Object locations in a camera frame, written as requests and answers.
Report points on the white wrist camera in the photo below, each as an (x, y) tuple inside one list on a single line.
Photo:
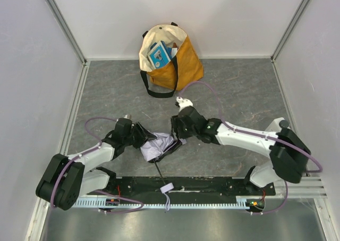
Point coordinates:
[(128, 116), (182, 103)]

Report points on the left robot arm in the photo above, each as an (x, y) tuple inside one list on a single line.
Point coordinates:
[(66, 178)]

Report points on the blue boxed item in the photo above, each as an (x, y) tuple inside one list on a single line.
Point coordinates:
[(158, 55)]

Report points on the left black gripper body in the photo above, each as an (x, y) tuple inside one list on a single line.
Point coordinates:
[(138, 135)]

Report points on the white card in bag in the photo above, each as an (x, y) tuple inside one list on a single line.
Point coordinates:
[(174, 51)]

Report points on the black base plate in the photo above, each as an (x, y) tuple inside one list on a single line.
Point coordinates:
[(187, 190)]

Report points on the lavender folding umbrella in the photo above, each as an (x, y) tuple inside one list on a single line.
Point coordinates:
[(155, 150)]

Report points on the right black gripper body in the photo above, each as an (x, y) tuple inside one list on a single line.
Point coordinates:
[(176, 127)]

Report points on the yellow canvas tote bag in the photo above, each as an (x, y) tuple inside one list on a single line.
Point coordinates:
[(185, 67)]

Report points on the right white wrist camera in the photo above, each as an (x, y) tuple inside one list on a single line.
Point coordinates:
[(182, 103)]

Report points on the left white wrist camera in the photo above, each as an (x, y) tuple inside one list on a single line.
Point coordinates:
[(128, 116)]

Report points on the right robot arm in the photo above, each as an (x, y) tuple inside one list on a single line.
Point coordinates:
[(288, 155)]

